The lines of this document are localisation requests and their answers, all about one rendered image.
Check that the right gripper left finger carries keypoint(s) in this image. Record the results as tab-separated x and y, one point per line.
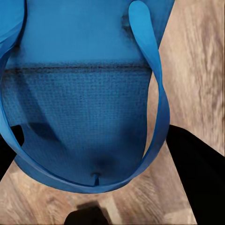
7	154

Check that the sandal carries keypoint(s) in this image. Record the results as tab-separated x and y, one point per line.
75	75

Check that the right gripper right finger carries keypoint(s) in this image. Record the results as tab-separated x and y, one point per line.
202	173

